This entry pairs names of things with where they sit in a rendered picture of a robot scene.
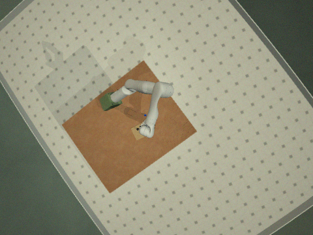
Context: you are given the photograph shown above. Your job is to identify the tan square mat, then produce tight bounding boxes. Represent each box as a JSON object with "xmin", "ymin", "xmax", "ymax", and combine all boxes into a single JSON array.
[{"xmin": 131, "ymin": 123, "xmax": 144, "ymax": 140}]

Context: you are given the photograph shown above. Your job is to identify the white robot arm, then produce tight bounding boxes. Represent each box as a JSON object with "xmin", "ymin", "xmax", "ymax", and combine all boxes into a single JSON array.
[{"xmin": 110, "ymin": 79, "xmax": 174, "ymax": 138}]

